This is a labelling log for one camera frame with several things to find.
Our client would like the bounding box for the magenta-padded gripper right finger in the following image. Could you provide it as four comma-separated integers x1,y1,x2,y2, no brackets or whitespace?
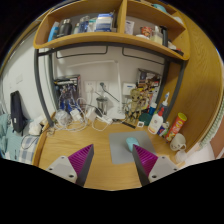
132,143,182,186

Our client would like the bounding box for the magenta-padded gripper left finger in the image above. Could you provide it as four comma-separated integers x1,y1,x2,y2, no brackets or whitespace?
45,143,95,187

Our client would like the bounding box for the light blue computer mouse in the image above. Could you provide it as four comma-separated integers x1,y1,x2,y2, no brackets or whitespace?
125,136,141,153

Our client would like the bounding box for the grey mouse pad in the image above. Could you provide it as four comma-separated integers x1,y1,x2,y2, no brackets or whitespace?
108,130,157,166

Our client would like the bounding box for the small white cup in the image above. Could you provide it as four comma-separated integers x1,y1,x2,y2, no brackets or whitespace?
176,149,188,163

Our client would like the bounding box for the white mug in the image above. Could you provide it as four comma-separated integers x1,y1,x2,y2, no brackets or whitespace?
169,133,187,152

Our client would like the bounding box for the small blue white box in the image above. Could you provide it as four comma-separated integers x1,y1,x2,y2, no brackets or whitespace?
157,121,170,138

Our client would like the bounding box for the red chip can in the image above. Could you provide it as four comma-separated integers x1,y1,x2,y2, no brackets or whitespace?
165,112,188,142

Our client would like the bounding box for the white pump lotion bottle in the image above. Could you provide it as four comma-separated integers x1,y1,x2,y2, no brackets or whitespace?
147,106,165,135

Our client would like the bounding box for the white plastic bag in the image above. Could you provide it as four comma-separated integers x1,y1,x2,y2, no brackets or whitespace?
28,114,48,136

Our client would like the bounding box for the clear plastic bag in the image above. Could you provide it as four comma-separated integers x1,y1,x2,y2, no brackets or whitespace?
54,109,72,126

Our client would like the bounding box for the dark green round tin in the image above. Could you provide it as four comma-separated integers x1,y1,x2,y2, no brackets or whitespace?
138,112,153,127

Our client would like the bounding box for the white charger block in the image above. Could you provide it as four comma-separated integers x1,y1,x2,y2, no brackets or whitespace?
69,108,83,122

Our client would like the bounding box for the black ruler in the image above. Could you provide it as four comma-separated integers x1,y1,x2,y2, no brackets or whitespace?
121,120,137,129

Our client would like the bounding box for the bed with checked bedding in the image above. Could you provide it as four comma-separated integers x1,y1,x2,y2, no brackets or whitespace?
0,113,39,164

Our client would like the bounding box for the white power adapter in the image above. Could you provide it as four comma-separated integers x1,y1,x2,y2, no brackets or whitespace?
85,107,98,121

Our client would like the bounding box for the white power strip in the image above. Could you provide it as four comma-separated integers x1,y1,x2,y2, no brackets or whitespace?
96,114,114,125

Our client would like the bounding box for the white blue-tipped spray bottle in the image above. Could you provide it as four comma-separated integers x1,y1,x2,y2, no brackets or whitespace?
159,92,170,113

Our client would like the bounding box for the brown tree figure toy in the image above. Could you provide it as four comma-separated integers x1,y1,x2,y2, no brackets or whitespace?
125,88,144,124

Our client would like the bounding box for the black backpack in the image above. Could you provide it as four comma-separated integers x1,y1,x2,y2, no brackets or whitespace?
9,90,27,134

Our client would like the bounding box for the steel cup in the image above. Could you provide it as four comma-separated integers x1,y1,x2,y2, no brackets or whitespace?
95,96,109,116

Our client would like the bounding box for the colourful printed box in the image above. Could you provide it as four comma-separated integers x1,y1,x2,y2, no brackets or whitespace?
137,68,163,101

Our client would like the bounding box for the white desk lamp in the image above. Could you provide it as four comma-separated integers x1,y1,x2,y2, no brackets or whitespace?
66,59,127,120

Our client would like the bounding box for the wooden shelf unit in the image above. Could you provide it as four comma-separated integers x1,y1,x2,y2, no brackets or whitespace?
33,0,191,62

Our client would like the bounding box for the grey cable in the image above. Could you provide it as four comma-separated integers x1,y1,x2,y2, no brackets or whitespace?
21,133,41,151

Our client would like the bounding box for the grey metal shelf frame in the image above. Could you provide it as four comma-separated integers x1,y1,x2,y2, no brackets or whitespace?
33,41,186,128

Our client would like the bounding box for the white wall socket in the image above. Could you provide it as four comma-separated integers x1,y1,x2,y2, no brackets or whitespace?
83,80,97,94
97,80,109,93

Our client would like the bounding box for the white wall box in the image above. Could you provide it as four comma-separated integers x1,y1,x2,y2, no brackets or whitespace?
122,82,137,96

